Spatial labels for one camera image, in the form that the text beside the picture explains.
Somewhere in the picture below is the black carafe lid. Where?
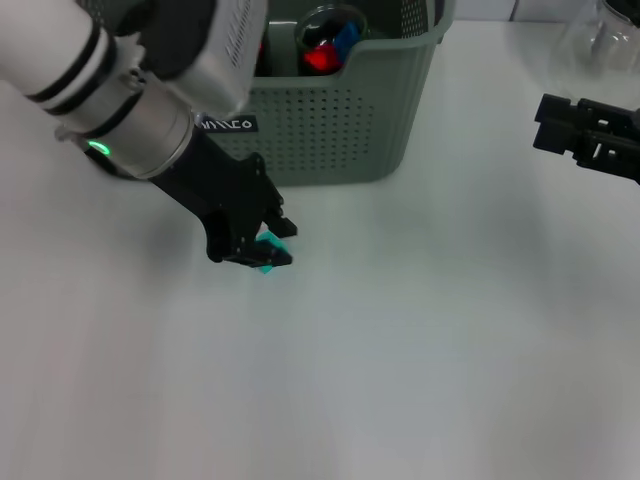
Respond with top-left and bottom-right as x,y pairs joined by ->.
603,0 -> 640,26

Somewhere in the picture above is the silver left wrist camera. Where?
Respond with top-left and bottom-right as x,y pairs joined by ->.
142,0 -> 270,115

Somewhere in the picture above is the blue square toy brick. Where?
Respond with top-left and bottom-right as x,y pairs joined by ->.
333,20 -> 362,54

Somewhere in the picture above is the teal toy brick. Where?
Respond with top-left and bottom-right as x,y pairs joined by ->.
255,230 -> 290,277

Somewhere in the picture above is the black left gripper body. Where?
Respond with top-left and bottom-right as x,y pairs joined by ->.
148,130 -> 285,265

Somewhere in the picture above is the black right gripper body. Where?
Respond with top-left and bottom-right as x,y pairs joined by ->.
619,107 -> 640,186

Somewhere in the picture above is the small red toy block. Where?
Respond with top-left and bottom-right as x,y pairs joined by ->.
302,42 -> 344,76

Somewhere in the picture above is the grey-green perforated storage bin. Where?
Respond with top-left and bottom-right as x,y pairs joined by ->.
64,0 -> 457,187

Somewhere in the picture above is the clear glass carafe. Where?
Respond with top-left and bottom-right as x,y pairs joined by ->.
549,0 -> 640,109

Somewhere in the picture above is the glass teacup black base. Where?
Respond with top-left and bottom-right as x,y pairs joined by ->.
295,3 -> 371,76

